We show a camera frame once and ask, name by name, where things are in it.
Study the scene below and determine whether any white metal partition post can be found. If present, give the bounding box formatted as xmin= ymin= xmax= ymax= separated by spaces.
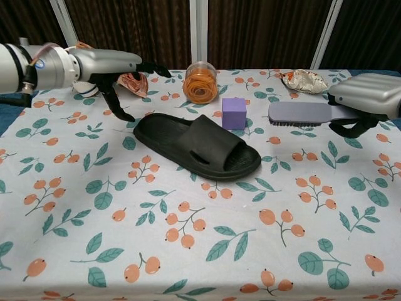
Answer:
xmin=311 ymin=0 xmax=345 ymax=70
xmin=49 ymin=0 xmax=80 ymax=50
xmin=189 ymin=0 xmax=210 ymax=69

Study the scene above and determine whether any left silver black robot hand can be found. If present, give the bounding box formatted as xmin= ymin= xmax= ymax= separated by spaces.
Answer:
xmin=73 ymin=48 xmax=173 ymax=124

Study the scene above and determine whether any dark brown ribbed partition panel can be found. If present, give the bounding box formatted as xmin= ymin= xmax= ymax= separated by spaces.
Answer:
xmin=207 ymin=0 xmax=330 ymax=70
xmin=321 ymin=0 xmax=401 ymax=72
xmin=64 ymin=0 xmax=192 ymax=70
xmin=0 ymin=0 xmax=70 ymax=48

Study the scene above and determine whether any orange brown snack pouch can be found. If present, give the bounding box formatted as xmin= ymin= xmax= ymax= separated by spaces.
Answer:
xmin=117 ymin=71 xmax=149 ymax=98

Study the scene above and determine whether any clear jar of orange bands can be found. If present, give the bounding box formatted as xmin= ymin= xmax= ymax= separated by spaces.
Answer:
xmin=182 ymin=61 xmax=219 ymax=104

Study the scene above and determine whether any grey brush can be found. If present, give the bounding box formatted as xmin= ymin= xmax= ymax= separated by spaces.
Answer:
xmin=268 ymin=100 xmax=362 ymax=128

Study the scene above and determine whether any white paper cup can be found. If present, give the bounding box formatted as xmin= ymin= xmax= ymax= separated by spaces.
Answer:
xmin=73 ymin=79 xmax=100 ymax=98

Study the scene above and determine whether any floral printed tablecloth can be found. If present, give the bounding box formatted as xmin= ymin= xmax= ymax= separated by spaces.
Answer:
xmin=0 ymin=68 xmax=401 ymax=301

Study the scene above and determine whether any black rubber slipper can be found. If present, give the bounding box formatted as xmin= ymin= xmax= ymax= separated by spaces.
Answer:
xmin=133 ymin=113 xmax=263 ymax=182

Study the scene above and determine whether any crumpled orange white snack packet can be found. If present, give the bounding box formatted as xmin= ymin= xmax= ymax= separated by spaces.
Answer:
xmin=279 ymin=68 xmax=328 ymax=95

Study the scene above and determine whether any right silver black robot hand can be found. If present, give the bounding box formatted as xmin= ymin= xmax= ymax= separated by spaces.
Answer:
xmin=326 ymin=73 xmax=401 ymax=139

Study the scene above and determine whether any purple foam cube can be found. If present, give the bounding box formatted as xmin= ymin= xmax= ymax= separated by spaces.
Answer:
xmin=221 ymin=97 xmax=247 ymax=131

